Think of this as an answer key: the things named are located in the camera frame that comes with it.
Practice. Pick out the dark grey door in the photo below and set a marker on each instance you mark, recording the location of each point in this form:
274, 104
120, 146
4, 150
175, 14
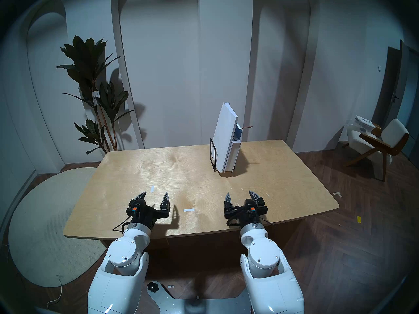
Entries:
389, 87

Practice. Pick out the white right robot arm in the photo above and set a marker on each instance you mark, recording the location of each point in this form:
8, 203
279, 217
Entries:
262, 254

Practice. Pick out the white wooden armchair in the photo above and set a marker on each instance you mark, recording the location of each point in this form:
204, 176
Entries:
394, 133

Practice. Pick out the tall green potted plant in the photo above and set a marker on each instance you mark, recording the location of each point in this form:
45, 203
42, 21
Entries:
88, 61

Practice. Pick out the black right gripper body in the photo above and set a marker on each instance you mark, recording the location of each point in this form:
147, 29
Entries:
244, 215

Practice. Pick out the white plant tag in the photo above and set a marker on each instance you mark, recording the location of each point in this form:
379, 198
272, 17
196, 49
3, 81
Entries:
96, 97

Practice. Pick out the round cream rug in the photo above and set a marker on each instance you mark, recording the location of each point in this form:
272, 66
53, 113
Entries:
42, 225

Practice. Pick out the blue notebook with ribbon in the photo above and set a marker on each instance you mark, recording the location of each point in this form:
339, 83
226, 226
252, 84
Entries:
239, 131

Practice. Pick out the black star knob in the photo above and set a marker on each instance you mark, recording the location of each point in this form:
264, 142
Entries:
152, 287

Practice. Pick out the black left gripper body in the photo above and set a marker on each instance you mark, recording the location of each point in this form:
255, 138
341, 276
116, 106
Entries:
149, 215

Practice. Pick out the grey photo cover book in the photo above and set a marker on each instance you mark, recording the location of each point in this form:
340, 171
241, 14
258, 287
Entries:
235, 156

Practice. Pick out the white paperback book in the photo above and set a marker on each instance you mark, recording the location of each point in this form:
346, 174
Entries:
224, 136

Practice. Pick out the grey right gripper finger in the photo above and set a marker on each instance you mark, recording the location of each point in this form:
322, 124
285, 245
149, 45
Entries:
228, 202
259, 200

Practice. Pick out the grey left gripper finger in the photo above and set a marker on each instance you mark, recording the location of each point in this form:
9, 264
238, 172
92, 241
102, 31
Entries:
165, 203
139, 197

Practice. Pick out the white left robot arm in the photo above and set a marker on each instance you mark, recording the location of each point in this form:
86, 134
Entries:
124, 251

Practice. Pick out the grey metal robot base plate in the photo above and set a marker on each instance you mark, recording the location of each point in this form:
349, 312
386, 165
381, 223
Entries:
183, 305

